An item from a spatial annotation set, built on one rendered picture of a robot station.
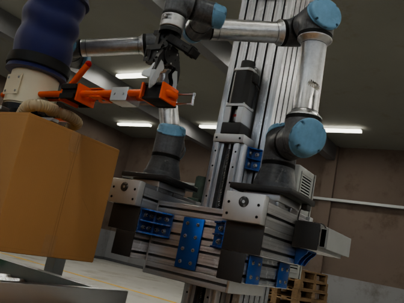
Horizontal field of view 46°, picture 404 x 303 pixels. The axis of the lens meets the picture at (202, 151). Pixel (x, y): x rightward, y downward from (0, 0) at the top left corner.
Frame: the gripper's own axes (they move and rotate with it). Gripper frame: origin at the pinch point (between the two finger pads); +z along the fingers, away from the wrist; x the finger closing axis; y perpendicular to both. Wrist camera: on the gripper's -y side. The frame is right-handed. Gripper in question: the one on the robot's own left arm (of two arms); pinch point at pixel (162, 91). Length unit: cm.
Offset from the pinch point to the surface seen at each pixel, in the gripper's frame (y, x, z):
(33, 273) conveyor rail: 68, -29, 64
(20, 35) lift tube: 60, 11, -18
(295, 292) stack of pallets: 171, -592, 70
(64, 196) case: 30.0, -0.4, 34.9
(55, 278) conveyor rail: 55, -29, 63
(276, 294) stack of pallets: 199, -593, 79
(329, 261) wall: 265, -1030, 0
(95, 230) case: 30, -18, 43
